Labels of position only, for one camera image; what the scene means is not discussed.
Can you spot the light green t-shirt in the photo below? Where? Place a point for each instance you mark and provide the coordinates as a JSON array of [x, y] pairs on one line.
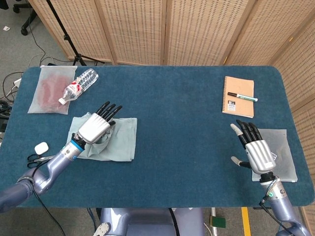
[[123, 140]]

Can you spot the woven wooden folding screen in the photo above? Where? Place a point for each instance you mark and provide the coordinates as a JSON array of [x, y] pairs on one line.
[[135, 29]]

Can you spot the green white marker pen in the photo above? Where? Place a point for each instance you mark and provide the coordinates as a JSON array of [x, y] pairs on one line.
[[246, 98]]

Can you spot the blue-grey robot torso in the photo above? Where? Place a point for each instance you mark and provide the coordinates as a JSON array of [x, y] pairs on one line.
[[147, 221]]

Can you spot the white power adapter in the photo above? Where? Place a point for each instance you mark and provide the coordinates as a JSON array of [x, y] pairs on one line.
[[16, 83]]

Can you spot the white earbuds case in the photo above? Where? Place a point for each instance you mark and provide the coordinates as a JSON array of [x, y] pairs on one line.
[[41, 148]]

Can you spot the green block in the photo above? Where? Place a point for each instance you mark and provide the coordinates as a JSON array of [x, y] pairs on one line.
[[219, 222]]

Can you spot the frosted bag with red cloth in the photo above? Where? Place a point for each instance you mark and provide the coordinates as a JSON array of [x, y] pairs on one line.
[[46, 91]]

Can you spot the brown spiral notebook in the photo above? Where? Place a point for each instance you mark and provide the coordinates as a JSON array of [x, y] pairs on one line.
[[242, 108]]

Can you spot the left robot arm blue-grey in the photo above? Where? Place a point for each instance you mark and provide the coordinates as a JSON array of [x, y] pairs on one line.
[[49, 169]]

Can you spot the black office chair base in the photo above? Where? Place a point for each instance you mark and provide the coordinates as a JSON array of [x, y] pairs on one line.
[[27, 24]]

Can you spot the white table leg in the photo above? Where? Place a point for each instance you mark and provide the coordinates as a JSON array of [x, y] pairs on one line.
[[214, 231]]

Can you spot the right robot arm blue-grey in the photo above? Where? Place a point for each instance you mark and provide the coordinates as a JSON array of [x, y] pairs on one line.
[[283, 206]]

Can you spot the white paper scrap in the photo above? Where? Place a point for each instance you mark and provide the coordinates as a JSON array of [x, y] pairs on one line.
[[6, 28]]

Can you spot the black tripod stand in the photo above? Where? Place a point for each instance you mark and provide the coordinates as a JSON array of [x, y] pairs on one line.
[[66, 38]]

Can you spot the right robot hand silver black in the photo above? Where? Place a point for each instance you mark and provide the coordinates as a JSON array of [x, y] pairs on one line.
[[261, 157]]

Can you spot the frosted bag with QR label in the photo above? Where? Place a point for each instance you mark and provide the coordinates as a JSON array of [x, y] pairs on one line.
[[285, 147]]

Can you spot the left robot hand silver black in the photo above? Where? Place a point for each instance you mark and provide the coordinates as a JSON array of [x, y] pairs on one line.
[[94, 127]]

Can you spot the clear plastic water bottle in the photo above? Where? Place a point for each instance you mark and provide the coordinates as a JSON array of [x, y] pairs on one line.
[[78, 86]]

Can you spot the blue carpet table cover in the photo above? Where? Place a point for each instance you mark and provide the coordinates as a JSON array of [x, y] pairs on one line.
[[172, 123]]

